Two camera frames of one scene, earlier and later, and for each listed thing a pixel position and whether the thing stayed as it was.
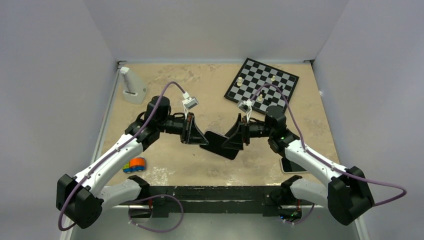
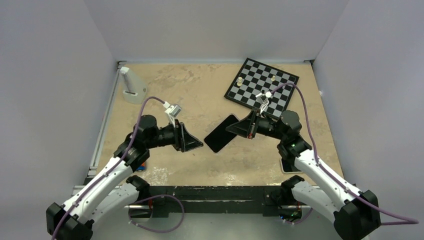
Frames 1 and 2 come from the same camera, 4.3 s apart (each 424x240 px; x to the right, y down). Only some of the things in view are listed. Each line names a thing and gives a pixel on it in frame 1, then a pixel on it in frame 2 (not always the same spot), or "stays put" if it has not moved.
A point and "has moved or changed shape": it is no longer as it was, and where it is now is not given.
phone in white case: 288,167 stays put
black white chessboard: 262,85 stays put
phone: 215,145 has moved or changed shape
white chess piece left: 239,82 stays put
